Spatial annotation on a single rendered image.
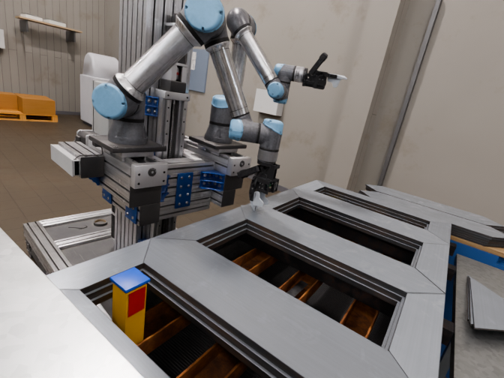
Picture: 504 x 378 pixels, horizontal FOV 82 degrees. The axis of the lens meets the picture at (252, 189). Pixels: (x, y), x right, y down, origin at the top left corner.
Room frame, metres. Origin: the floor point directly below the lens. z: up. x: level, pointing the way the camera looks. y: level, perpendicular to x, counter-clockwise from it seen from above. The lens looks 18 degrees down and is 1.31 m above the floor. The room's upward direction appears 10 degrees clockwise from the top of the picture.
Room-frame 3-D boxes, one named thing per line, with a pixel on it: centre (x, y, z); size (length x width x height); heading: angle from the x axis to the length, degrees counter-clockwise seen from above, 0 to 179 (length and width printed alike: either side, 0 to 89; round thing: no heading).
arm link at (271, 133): (1.09, -0.03, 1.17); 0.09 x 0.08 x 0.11; 95
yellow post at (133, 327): (0.53, 0.23, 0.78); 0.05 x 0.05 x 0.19; 58
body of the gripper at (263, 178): (1.08, -0.04, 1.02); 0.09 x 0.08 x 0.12; 58
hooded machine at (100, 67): (6.66, 3.65, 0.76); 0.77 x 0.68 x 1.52; 51
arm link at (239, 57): (1.69, 0.19, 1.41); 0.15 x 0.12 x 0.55; 167
